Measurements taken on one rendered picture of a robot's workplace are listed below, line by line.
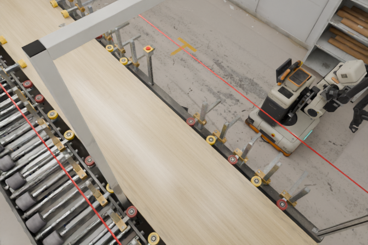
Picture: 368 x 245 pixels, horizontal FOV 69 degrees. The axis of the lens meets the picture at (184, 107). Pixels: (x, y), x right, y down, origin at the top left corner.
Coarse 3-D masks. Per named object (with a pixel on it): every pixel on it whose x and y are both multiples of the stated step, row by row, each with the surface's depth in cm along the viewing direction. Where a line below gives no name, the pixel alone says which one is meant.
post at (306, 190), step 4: (304, 188) 189; (308, 188) 187; (300, 192) 194; (304, 192) 190; (308, 192) 186; (292, 196) 208; (296, 196) 201; (300, 196) 197; (292, 200) 208; (296, 200) 204; (288, 204) 217
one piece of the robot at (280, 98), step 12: (300, 60) 286; (288, 72) 266; (276, 84) 282; (276, 96) 276; (288, 96) 273; (300, 96) 280; (264, 108) 301; (276, 108) 288; (288, 108) 287; (288, 120) 307
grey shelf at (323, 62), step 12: (348, 0) 341; (360, 0) 295; (336, 12) 339; (324, 24) 337; (336, 24) 327; (324, 36) 370; (360, 36) 316; (312, 48) 370; (324, 48) 357; (336, 48) 358; (312, 60) 396; (324, 60) 397; (336, 60) 398; (348, 60) 346; (324, 72) 384
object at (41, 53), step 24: (120, 0) 84; (144, 0) 86; (72, 24) 77; (96, 24) 78; (120, 24) 85; (24, 48) 71; (48, 48) 72; (72, 48) 78; (48, 72) 77; (72, 120) 99; (96, 144) 122; (120, 192) 186
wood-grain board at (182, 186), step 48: (0, 0) 323; (48, 0) 327; (96, 48) 286; (48, 96) 250; (96, 96) 252; (144, 96) 254; (144, 144) 227; (192, 144) 229; (144, 192) 205; (192, 192) 206; (240, 192) 208; (192, 240) 188; (240, 240) 190; (288, 240) 191
